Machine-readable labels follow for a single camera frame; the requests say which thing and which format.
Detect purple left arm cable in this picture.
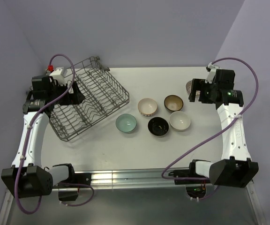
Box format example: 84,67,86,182
15,54,95,214

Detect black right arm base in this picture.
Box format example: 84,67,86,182
168,159,217,202

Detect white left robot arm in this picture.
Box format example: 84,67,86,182
1,75,85,198

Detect black bowl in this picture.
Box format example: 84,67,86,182
148,117,169,137

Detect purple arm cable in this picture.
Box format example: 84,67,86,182
15,54,95,214
161,57,259,200

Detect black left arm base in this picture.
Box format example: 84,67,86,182
52,172,95,207

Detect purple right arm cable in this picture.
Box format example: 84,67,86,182
161,57,259,200

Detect red patterned white bowl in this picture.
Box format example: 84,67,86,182
186,80,200,96

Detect brown glazed bowl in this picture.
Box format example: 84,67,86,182
164,95,184,112

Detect plain white bowl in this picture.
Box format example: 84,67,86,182
169,111,191,131

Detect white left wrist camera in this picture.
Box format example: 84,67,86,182
47,67,67,85

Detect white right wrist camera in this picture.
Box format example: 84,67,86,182
205,62,220,83

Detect grey wire dish rack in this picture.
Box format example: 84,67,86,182
50,56,129,142

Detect white bowl blue stripes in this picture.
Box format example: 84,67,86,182
137,98,158,117

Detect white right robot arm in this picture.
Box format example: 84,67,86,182
188,67,259,188

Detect pale green bowl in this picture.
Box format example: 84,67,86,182
115,113,137,133

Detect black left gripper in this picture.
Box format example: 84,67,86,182
48,81,85,105

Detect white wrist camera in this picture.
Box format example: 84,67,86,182
47,67,67,85
205,62,220,83

